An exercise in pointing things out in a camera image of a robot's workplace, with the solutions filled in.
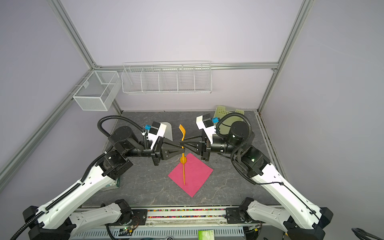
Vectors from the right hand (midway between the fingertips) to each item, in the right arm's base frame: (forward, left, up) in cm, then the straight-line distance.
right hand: (180, 143), depth 50 cm
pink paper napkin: (+8, -4, -45) cm, 46 cm away
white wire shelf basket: (+61, +16, -13) cm, 65 cm away
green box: (-22, -9, -41) cm, 48 cm away
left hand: (-2, -1, -3) cm, 4 cm away
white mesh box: (+49, +59, -15) cm, 78 cm away
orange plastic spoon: (+15, +4, -42) cm, 45 cm away
